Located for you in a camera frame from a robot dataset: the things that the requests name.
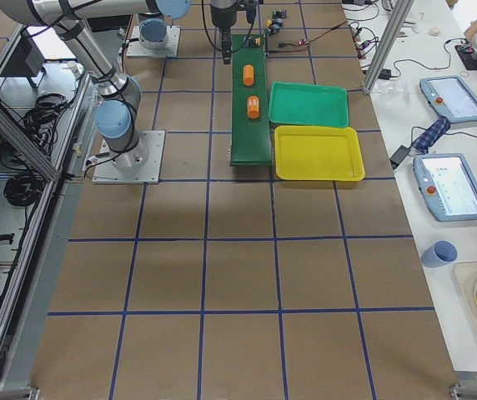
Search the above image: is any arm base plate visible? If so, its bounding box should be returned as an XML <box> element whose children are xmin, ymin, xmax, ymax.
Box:
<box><xmin>92</xmin><ymin>130</ymin><xmax>165</xmax><ymax>184</ymax></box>
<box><xmin>126</xmin><ymin>25</ymin><xmax>181</xmax><ymax>58</ymax></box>

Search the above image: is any teach pendant near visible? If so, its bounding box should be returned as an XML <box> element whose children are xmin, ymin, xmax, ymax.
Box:
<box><xmin>413</xmin><ymin>153</ymin><xmax>477</xmax><ymax>223</ymax></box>

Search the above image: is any blue cup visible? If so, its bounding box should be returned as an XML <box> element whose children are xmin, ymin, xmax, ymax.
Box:
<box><xmin>420</xmin><ymin>241</ymin><xmax>458</xmax><ymax>268</ymax></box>

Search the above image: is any green tray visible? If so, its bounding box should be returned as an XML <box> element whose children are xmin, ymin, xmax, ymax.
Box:
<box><xmin>269</xmin><ymin>82</ymin><xmax>349</xmax><ymax>128</ymax></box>

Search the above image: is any black power adapter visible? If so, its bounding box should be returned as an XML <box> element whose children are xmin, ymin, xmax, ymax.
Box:
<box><xmin>389</xmin><ymin>145</ymin><xmax>410</xmax><ymax>170</ymax></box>

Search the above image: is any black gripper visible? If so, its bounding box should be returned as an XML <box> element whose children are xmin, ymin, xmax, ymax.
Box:
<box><xmin>209</xmin><ymin>0</ymin><xmax>258</xmax><ymax>64</ymax></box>

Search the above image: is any red black wire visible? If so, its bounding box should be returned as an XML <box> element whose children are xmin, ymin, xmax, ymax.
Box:
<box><xmin>278</xmin><ymin>21</ymin><xmax>352</xmax><ymax>49</ymax></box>

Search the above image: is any aluminium frame post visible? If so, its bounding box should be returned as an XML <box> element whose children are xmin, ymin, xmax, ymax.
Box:
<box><xmin>361</xmin><ymin>0</ymin><xmax>414</xmax><ymax>94</ymax></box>

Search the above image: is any plain orange cylinder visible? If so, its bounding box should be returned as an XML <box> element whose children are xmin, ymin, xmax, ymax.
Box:
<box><xmin>242</xmin><ymin>64</ymin><xmax>255</xmax><ymax>87</ymax></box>

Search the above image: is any teach pendant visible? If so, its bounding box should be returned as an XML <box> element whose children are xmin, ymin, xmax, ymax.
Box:
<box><xmin>413</xmin><ymin>153</ymin><xmax>477</xmax><ymax>223</ymax></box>
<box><xmin>419</xmin><ymin>75</ymin><xmax>477</xmax><ymax>124</ymax></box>

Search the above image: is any black cable bundle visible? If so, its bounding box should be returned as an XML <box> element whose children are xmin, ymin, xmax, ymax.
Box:
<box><xmin>3</xmin><ymin>171</ymin><xmax>42</xmax><ymax>208</ymax></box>

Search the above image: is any yellow tray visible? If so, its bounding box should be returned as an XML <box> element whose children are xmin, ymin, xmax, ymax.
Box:
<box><xmin>274</xmin><ymin>126</ymin><xmax>365</xmax><ymax>182</ymax></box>

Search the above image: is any blue checkered cloth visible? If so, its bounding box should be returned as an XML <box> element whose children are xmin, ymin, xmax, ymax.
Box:
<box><xmin>412</xmin><ymin>116</ymin><xmax>451</xmax><ymax>154</ymax></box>

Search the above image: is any teach pendant far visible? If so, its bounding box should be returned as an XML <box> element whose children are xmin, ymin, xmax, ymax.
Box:
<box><xmin>419</xmin><ymin>75</ymin><xmax>477</xmax><ymax>124</ymax></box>

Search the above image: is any green conveyor belt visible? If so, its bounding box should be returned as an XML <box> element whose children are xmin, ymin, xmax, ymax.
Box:
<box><xmin>230</xmin><ymin>34</ymin><xmax>272</xmax><ymax>166</ymax></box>

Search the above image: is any orange cylinder labelled 4680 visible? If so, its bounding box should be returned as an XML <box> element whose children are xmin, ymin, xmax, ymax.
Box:
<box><xmin>247</xmin><ymin>95</ymin><xmax>260</xmax><ymax>120</ymax></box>

